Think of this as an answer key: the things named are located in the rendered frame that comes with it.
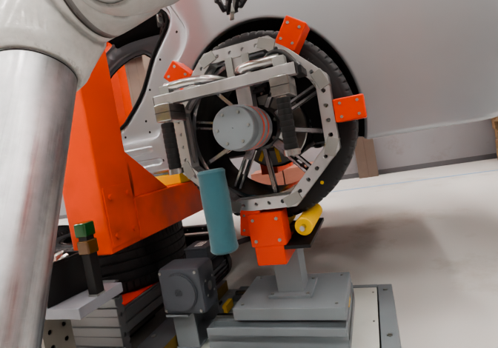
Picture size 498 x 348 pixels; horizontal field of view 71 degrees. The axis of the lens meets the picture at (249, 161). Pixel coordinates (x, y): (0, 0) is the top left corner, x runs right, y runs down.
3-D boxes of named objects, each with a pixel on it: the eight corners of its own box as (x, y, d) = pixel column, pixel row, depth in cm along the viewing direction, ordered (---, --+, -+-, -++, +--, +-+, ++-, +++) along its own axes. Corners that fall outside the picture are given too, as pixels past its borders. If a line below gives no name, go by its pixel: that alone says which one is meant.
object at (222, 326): (355, 302, 145) (351, 279, 145) (351, 355, 111) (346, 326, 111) (243, 303, 161) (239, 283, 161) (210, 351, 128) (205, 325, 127)
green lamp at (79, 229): (96, 233, 100) (93, 219, 100) (86, 237, 97) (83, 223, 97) (85, 234, 102) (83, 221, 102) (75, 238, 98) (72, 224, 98)
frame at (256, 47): (350, 197, 111) (321, 25, 109) (349, 201, 105) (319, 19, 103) (198, 214, 129) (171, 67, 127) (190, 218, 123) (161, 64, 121)
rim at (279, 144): (365, 116, 131) (264, 39, 141) (364, 114, 109) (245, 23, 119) (282, 213, 145) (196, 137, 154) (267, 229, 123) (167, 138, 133)
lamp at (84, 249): (99, 250, 101) (97, 236, 100) (89, 255, 97) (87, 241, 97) (89, 251, 102) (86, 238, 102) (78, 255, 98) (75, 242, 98)
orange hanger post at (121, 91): (148, 187, 451) (113, -4, 442) (138, 189, 433) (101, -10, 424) (136, 189, 457) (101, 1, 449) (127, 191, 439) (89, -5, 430)
